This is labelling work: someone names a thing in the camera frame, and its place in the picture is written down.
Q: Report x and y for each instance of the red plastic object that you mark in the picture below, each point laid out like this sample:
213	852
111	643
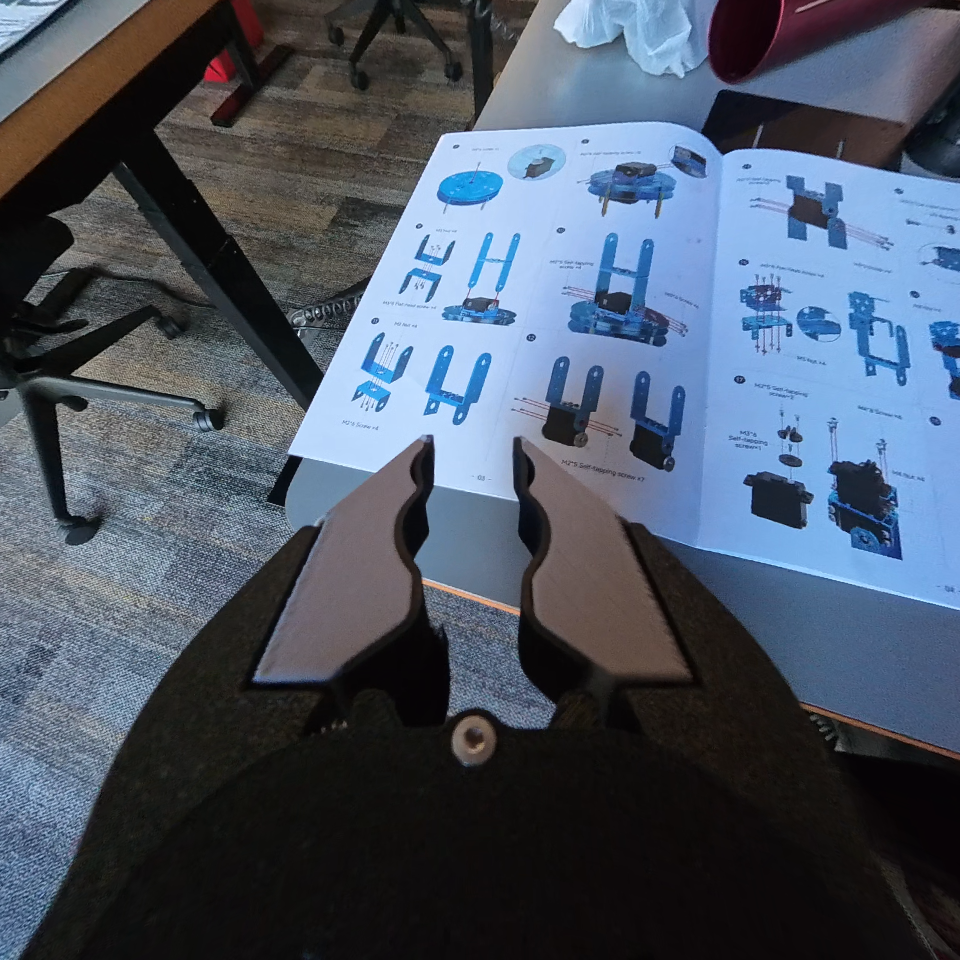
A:
232	52

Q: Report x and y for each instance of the black office chair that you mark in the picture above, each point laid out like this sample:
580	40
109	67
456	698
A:
45	375

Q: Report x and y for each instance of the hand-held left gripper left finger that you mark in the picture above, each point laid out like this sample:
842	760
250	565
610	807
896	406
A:
337	592

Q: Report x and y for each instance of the instruction booklet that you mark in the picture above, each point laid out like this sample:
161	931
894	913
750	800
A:
525	225

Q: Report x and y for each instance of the printed paper sheet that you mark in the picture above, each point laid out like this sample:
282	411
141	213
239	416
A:
22	22

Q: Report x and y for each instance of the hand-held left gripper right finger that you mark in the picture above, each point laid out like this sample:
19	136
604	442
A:
607	592

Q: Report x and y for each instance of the white crumpled plastic bag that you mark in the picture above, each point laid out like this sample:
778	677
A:
630	37

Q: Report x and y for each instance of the grey wood-edged desk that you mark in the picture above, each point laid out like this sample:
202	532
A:
90	90

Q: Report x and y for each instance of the red metal tube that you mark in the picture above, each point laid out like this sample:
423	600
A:
787	37

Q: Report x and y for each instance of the black chair base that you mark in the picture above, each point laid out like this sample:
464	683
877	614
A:
375	30

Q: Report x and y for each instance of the dark flat plate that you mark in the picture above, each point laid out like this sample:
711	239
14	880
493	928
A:
825	120

